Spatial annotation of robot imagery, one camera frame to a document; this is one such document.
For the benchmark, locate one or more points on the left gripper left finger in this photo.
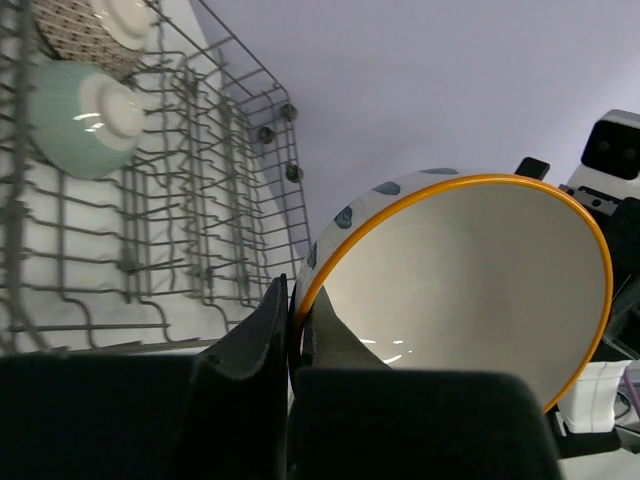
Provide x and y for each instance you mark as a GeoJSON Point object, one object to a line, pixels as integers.
{"type": "Point", "coordinates": [217, 414]}

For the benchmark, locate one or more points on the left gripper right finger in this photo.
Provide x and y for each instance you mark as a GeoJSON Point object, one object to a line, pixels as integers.
{"type": "Point", "coordinates": [356, 418]}

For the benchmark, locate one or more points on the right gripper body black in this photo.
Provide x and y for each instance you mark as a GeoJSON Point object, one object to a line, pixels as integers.
{"type": "Point", "coordinates": [618, 219]}

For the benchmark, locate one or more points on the white bowl striped outside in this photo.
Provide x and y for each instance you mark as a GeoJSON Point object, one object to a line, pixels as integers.
{"type": "Point", "coordinates": [444, 270]}

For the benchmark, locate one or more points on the light green bowl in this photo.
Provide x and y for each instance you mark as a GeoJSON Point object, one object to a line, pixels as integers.
{"type": "Point", "coordinates": [85, 122]}

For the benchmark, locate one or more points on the red patterned bowl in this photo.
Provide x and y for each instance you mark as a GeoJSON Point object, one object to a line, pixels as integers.
{"type": "Point", "coordinates": [109, 34]}

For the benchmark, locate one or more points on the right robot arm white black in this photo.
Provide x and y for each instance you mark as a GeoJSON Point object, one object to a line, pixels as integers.
{"type": "Point", "coordinates": [584, 420]}

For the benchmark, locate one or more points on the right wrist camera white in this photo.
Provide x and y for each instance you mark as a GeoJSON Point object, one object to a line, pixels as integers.
{"type": "Point", "coordinates": [610, 159]}

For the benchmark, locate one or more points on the grey wire dish rack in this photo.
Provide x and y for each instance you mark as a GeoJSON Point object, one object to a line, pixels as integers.
{"type": "Point", "coordinates": [177, 247]}

